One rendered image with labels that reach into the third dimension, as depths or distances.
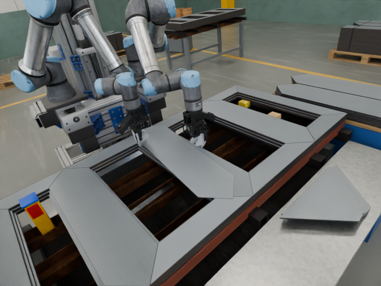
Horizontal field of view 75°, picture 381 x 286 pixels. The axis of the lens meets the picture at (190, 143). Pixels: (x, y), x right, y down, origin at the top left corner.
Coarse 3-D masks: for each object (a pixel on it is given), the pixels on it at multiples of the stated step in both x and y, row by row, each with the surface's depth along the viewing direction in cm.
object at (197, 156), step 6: (198, 150) 116; (186, 156) 113; (192, 156) 112; (198, 156) 112; (204, 156) 111; (174, 162) 110; (180, 162) 110; (186, 162) 109; (192, 162) 109; (198, 162) 108; (168, 168) 107; (174, 168) 107; (180, 168) 106; (186, 168) 106; (174, 174) 103
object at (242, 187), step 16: (240, 96) 165; (288, 112) 142; (304, 112) 136; (176, 128) 140; (240, 128) 130; (192, 144) 121; (272, 144) 117; (112, 160) 121; (224, 160) 108; (240, 176) 98; (48, 192) 106; (112, 192) 101; (240, 192) 91; (256, 192) 90; (16, 208) 99; (128, 208) 94; (240, 208) 86; (16, 224) 93; (224, 224) 82; (208, 240) 79; (32, 272) 76; (96, 272) 73
